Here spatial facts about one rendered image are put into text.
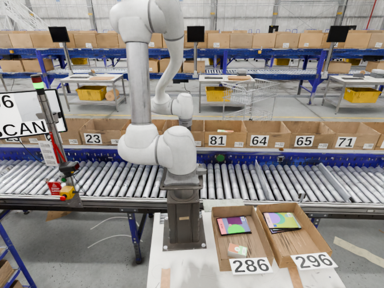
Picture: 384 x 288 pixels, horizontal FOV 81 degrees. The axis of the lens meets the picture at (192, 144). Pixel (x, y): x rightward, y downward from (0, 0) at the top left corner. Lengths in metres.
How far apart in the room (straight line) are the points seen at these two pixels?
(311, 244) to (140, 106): 1.26
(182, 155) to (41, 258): 1.98
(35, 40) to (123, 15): 6.71
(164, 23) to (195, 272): 1.23
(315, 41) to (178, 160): 6.27
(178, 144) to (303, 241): 0.99
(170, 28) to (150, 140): 0.51
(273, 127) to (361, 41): 5.39
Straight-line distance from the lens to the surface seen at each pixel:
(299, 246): 1.58
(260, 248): 1.50
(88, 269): 2.46
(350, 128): 2.81
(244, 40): 6.49
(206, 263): 1.40
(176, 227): 1.37
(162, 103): 1.41
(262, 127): 2.44
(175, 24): 1.10
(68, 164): 1.72
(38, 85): 1.61
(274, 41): 6.66
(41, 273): 2.61
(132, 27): 1.11
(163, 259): 1.43
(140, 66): 1.10
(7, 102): 1.84
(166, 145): 1.06
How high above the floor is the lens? 1.91
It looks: 28 degrees down
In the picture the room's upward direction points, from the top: straight up
